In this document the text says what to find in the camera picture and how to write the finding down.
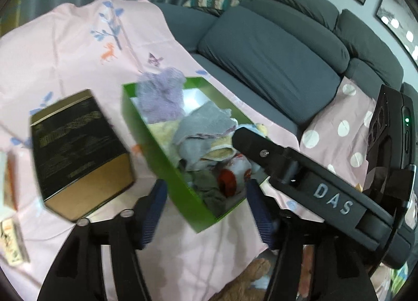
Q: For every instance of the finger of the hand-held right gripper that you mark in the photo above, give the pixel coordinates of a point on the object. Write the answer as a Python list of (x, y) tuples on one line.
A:
[(258, 147)]

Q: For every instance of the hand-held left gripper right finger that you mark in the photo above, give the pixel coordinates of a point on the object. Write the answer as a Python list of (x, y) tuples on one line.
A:
[(261, 219)]

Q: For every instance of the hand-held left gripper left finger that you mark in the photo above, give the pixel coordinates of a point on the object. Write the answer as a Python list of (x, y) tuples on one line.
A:
[(153, 216)]

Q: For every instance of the light blue plush toy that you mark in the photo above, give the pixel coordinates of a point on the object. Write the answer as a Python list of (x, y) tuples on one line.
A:
[(261, 128)]

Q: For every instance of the yellow white towel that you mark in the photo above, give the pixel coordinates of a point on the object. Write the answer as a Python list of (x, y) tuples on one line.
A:
[(218, 152)]

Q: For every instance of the red white knitted sock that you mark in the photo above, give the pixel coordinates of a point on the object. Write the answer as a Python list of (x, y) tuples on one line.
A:
[(228, 180)]

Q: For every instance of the green box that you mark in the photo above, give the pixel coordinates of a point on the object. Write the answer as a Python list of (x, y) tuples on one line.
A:
[(163, 163)]

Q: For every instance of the purple knitted cloth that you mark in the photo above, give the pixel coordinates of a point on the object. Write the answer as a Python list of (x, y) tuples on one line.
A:
[(161, 95)]

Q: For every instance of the pink polka dot pillow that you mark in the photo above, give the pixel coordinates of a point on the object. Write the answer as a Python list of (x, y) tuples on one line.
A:
[(326, 124)]

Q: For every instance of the grey sofa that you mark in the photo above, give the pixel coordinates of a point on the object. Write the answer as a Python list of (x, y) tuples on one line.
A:
[(261, 52)]

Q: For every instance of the black gold box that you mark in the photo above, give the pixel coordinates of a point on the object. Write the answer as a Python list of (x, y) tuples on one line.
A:
[(75, 150)]

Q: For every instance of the tree print tissue pack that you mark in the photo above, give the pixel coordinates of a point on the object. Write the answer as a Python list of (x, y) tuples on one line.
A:
[(13, 242)]

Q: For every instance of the open yellow tissue pack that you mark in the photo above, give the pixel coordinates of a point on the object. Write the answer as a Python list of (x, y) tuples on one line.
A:
[(8, 183)]

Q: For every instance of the striped pillow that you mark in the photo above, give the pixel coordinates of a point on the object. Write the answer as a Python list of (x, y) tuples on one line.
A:
[(212, 1)]

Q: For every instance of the pink printed blanket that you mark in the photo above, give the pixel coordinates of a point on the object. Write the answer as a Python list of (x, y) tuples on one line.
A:
[(65, 59)]

